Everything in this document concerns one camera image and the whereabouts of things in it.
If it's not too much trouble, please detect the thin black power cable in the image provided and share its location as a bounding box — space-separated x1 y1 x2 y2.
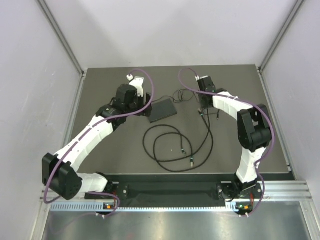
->
151 88 221 122

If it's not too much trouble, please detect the dark grey network switch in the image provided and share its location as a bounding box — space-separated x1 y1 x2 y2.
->
148 99 177 124

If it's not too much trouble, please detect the black ethernet cable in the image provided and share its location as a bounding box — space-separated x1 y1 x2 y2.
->
142 124 193 168
153 108 215 173

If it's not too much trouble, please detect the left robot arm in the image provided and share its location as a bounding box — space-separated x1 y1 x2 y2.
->
42 77 152 200

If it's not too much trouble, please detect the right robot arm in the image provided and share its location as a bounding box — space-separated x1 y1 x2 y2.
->
195 76 273 198

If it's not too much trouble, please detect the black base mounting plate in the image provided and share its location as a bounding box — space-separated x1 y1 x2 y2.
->
84 181 265 208

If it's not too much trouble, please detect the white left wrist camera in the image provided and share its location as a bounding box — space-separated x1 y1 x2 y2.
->
126 74 145 97

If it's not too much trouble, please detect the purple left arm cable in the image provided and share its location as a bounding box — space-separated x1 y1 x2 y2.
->
43 68 155 236

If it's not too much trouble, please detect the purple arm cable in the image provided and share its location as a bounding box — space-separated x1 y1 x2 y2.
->
43 68 155 236
177 67 276 217

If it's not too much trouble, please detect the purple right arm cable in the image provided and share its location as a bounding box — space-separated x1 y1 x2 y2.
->
177 67 276 217

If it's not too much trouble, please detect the slotted grey cable duct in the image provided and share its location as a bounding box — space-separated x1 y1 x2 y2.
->
50 201 249 213

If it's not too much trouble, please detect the aluminium front frame rail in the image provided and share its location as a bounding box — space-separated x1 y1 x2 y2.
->
39 180 313 204

